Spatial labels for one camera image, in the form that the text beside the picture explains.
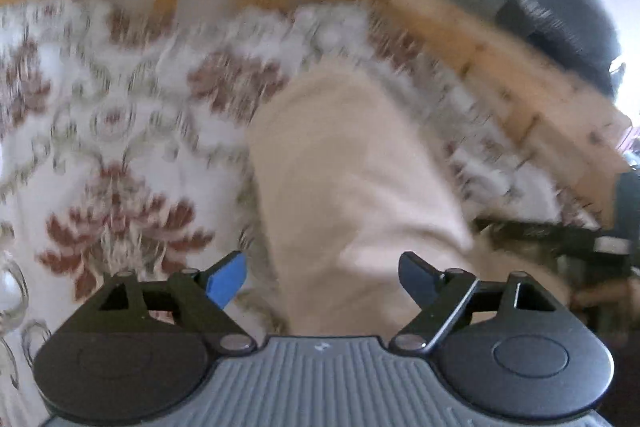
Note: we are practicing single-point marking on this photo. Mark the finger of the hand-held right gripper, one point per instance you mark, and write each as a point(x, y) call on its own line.
point(540, 233)

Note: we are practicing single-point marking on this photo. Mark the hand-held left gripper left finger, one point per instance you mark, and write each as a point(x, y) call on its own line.
point(227, 281)

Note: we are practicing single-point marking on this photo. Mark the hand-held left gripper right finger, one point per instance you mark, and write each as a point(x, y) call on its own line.
point(417, 279)

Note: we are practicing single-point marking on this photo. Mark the beige pants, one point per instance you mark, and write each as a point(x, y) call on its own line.
point(350, 167)

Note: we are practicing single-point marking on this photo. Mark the person's right hand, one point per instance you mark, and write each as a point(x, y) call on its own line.
point(610, 293)

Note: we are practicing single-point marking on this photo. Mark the floral bed sheet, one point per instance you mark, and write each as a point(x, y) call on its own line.
point(125, 117)

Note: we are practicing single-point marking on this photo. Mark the wooden bed frame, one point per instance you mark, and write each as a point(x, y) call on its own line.
point(475, 42)

